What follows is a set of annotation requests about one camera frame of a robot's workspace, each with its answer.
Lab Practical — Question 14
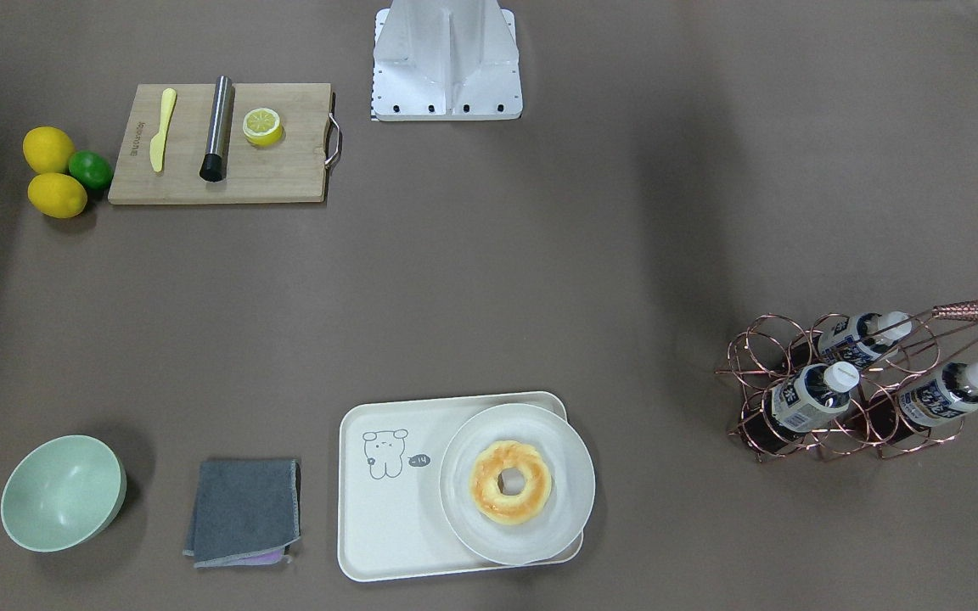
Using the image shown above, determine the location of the tea bottle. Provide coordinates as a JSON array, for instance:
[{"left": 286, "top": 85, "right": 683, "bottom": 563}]
[
  {"left": 790, "top": 311, "right": 913, "bottom": 371},
  {"left": 744, "top": 362, "right": 859, "bottom": 455},
  {"left": 867, "top": 361, "right": 978, "bottom": 442}
]

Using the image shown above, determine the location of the cream serving tray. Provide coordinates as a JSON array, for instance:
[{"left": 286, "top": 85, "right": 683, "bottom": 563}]
[{"left": 337, "top": 391, "right": 582, "bottom": 581}]

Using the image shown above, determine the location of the white round plate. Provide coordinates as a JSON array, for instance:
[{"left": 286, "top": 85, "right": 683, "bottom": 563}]
[{"left": 439, "top": 403, "right": 595, "bottom": 565}]

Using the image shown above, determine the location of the yellow glazed donut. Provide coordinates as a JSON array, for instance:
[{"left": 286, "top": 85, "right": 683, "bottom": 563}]
[{"left": 467, "top": 440, "right": 554, "bottom": 526}]

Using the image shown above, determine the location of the wooden cutting board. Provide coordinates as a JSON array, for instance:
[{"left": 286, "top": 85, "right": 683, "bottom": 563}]
[{"left": 108, "top": 82, "right": 340, "bottom": 205}]

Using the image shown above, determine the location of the half lemon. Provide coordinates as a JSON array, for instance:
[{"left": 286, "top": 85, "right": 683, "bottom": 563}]
[{"left": 242, "top": 107, "right": 284, "bottom": 148}]

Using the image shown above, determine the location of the steel cylinder tool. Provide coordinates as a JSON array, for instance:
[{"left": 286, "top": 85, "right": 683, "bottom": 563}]
[{"left": 199, "top": 75, "right": 234, "bottom": 182}]

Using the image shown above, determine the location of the grey folded cloth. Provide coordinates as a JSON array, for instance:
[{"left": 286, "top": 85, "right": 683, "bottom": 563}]
[{"left": 183, "top": 457, "right": 301, "bottom": 569}]

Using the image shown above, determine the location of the yellow plastic knife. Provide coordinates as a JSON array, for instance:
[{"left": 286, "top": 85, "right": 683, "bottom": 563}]
[{"left": 149, "top": 87, "right": 177, "bottom": 174}]

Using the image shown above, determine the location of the green lime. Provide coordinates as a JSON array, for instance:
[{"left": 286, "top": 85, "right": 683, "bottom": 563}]
[{"left": 67, "top": 150, "right": 114, "bottom": 191}]

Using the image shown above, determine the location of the whole lemon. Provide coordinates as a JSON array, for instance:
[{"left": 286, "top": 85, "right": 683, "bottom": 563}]
[
  {"left": 22, "top": 126, "right": 76, "bottom": 174},
  {"left": 27, "top": 173, "right": 88, "bottom": 219}
]

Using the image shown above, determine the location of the green bowl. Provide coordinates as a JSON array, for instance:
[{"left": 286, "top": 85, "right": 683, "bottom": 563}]
[{"left": 0, "top": 434, "right": 127, "bottom": 552}]

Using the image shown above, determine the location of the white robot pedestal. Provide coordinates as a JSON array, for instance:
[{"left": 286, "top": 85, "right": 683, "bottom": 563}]
[{"left": 370, "top": 1, "right": 524, "bottom": 121}]

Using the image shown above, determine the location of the copper wire bottle rack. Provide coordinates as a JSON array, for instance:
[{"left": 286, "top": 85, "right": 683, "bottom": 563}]
[{"left": 723, "top": 300, "right": 978, "bottom": 462}]

